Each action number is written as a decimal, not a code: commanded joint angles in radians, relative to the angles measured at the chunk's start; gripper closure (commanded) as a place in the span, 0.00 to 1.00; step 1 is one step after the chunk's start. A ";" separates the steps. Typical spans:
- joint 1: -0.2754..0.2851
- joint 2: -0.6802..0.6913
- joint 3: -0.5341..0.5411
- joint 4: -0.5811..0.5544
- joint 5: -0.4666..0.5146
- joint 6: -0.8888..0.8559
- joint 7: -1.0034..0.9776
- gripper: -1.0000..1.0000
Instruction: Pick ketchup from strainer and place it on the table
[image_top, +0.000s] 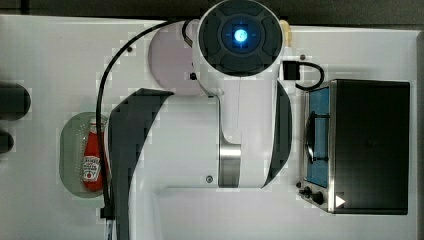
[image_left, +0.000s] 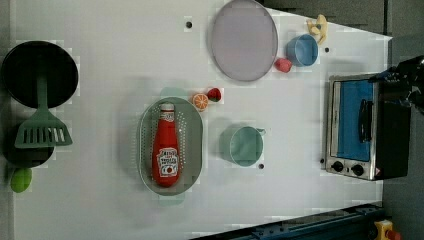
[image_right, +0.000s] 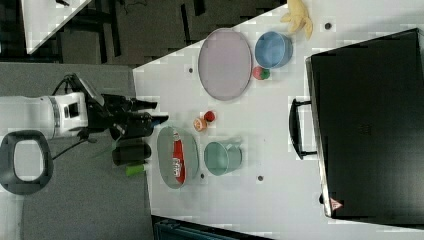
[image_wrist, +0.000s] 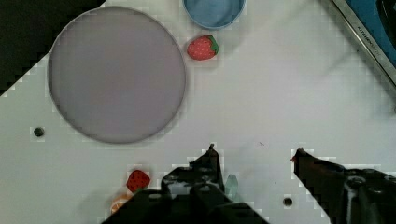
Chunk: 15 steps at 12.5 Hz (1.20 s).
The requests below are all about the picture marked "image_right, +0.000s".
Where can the blue crate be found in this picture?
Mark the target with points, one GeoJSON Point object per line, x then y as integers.
{"type": "Point", "coordinates": [169, 229]}

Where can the yellow banana bunch toy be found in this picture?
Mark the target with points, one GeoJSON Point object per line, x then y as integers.
{"type": "Point", "coordinates": [298, 18]}

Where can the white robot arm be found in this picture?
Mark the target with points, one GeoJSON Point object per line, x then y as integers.
{"type": "Point", "coordinates": [29, 123]}

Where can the red strawberry toy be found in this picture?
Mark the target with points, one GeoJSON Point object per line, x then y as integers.
{"type": "Point", "coordinates": [209, 116]}

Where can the orange slice toy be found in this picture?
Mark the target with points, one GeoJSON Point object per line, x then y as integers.
{"type": "Point", "coordinates": [200, 124]}

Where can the green oval strainer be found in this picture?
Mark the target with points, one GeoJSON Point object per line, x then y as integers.
{"type": "Point", "coordinates": [165, 155]}

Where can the black cylinder cup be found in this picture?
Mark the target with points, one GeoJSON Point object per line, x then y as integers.
{"type": "Point", "coordinates": [123, 155]}

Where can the green marker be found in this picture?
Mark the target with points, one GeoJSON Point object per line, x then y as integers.
{"type": "Point", "coordinates": [132, 170]}

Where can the pink strawberry toy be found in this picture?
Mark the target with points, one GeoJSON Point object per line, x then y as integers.
{"type": "Point", "coordinates": [260, 73]}

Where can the white background table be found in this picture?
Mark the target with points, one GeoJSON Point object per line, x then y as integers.
{"type": "Point", "coordinates": [43, 18]}

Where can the grey round plate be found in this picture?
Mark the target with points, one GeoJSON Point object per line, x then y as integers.
{"type": "Point", "coordinates": [225, 64]}

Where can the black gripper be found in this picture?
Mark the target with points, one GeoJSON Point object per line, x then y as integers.
{"type": "Point", "coordinates": [123, 117]}

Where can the green mug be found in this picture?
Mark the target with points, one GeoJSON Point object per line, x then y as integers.
{"type": "Point", "coordinates": [224, 156]}

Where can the red ketchup bottle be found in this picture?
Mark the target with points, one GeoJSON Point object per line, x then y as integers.
{"type": "Point", "coordinates": [178, 159]}

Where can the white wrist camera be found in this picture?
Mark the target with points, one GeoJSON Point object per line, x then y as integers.
{"type": "Point", "coordinates": [90, 93]}

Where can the blue bowl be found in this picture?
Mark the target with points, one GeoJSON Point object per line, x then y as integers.
{"type": "Point", "coordinates": [273, 50]}

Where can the black toaster oven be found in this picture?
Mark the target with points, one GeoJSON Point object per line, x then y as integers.
{"type": "Point", "coordinates": [367, 107]}

